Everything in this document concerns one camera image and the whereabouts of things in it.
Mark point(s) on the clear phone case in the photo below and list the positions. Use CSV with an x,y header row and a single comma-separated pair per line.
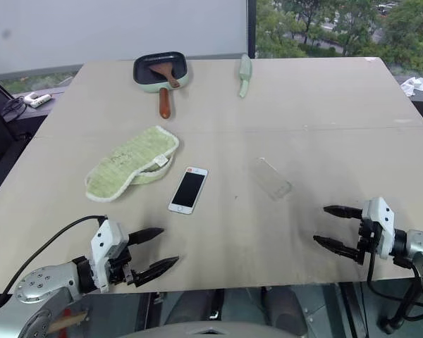
x,y
273,179

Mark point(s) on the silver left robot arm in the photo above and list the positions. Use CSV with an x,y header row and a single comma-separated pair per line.
x,y
46,281

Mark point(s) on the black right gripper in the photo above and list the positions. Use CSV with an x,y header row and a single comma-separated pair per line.
x,y
367,237

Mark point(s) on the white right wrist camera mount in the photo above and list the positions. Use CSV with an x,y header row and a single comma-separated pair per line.
x,y
382,222

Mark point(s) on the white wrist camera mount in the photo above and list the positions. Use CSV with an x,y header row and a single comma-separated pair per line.
x,y
105,243
382,222

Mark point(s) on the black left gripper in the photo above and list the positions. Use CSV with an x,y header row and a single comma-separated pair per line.
x,y
121,266

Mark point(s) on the white smartphone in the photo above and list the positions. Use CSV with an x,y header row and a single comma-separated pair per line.
x,y
188,190

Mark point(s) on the green slipper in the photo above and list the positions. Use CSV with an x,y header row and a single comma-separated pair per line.
x,y
130,163

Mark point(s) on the white power strip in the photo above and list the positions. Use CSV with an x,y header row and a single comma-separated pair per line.
x,y
37,99

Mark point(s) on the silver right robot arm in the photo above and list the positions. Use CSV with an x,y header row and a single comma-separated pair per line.
x,y
417,253

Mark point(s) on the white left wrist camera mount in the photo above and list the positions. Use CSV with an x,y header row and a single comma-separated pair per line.
x,y
105,243

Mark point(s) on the brown wooden spatula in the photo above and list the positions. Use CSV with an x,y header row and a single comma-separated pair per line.
x,y
164,74

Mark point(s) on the black window frame post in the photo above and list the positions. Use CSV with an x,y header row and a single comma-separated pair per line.
x,y
251,28

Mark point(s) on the green square frying pan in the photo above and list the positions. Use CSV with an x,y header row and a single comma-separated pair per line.
x,y
162,75

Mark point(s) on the crumpled white paper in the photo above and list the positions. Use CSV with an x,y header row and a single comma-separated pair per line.
x,y
417,84

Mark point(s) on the white window blind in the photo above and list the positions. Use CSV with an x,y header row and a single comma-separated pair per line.
x,y
116,30

